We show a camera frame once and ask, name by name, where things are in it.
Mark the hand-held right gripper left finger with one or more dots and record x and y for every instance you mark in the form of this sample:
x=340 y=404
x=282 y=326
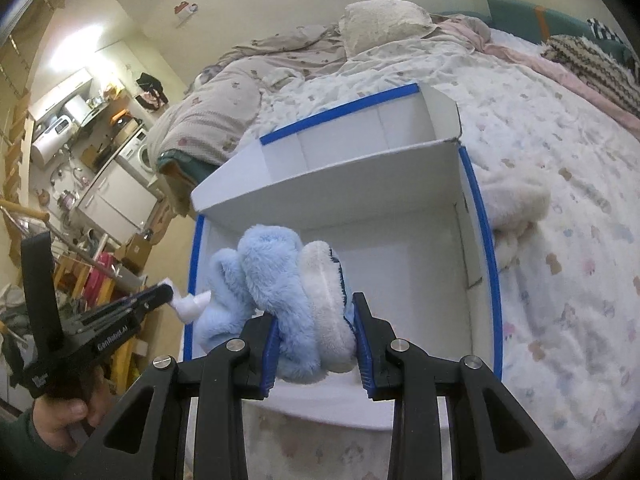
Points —
x=267 y=355

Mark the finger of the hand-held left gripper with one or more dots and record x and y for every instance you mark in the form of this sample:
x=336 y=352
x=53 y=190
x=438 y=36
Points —
x=152 y=301

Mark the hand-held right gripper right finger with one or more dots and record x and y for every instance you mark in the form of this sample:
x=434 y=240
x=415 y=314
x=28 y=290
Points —
x=362 y=350

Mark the pale blue fluffy slipper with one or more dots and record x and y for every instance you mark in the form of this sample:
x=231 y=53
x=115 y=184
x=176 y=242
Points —
x=220 y=305

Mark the light blue fluffy slipper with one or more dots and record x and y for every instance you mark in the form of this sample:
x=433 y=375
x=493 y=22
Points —
x=272 y=275

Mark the blue and white cardboard box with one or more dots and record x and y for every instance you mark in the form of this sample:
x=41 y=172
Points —
x=400 y=270

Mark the person's left forearm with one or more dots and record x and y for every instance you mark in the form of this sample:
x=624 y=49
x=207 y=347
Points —
x=25 y=452

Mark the person's left hand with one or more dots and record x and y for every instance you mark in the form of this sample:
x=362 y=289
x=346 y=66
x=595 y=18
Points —
x=60 y=420

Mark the red pink cloth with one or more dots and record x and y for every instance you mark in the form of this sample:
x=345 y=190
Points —
x=100 y=277

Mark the white kitchen cabinet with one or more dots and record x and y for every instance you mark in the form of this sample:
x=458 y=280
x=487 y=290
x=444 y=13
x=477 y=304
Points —
x=120 y=195

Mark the teal bed end panel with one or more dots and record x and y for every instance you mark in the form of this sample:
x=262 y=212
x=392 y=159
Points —
x=182 y=167

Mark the white washing machine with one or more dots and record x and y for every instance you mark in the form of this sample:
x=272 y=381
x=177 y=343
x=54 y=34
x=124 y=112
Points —
x=142 y=155

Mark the white water heater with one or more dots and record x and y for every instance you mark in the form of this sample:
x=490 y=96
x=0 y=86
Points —
x=50 y=140

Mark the range hood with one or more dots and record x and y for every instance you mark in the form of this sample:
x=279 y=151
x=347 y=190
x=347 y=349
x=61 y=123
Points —
x=76 y=109

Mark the grey patterned quilt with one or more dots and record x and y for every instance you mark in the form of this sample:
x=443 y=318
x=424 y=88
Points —
x=220 y=105

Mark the hanging dark clothes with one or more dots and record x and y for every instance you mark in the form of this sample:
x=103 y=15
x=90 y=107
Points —
x=151 y=90

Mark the cream fluffy cloth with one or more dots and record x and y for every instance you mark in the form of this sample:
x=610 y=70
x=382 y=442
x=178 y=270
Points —
x=515 y=195

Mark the white upper cabinet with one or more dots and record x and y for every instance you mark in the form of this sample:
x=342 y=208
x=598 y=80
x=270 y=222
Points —
x=60 y=90

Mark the cream lace pillow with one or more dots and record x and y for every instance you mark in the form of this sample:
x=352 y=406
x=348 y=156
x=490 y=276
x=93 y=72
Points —
x=385 y=25

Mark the pink blanket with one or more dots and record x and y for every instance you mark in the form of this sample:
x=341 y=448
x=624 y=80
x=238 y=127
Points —
x=525 y=62

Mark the teal headboard cushion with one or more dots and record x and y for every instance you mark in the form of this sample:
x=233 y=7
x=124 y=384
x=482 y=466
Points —
x=515 y=20

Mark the striped knitted blanket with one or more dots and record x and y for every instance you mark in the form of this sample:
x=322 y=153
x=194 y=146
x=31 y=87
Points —
x=585 y=60

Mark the black white striped cloth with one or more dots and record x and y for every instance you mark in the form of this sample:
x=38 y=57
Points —
x=605 y=30

